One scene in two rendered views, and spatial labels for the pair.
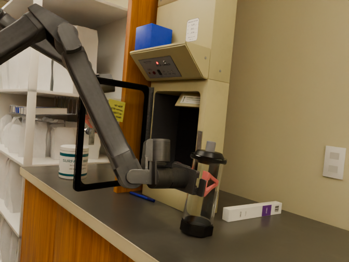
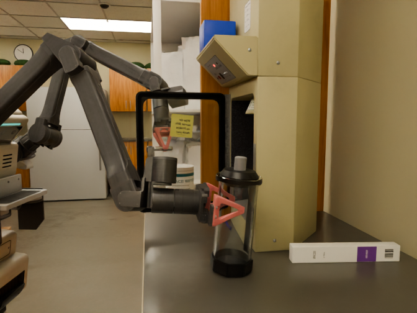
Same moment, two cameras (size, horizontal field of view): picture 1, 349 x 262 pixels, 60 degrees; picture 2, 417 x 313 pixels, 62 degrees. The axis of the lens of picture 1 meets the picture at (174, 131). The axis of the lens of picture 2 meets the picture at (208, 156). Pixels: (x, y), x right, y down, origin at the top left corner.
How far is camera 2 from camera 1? 49 cm
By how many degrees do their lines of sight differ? 31
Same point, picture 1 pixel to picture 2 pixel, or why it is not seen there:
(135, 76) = (213, 83)
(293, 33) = not seen: outside the picture
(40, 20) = (50, 48)
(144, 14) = (218, 9)
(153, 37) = (208, 35)
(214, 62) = (267, 53)
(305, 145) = not seen: outside the picture
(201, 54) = (242, 46)
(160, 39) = not seen: hidden behind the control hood
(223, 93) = (288, 92)
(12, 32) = (31, 64)
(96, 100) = (97, 118)
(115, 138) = (112, 158)
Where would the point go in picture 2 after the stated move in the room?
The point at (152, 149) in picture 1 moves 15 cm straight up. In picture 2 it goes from (152, 168) to (151, 101)
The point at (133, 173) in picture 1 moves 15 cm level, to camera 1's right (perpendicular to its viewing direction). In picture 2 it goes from (124, 195) to (179, 203)
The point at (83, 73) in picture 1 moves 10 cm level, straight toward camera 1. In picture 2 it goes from (86, 92) to (59, 89)
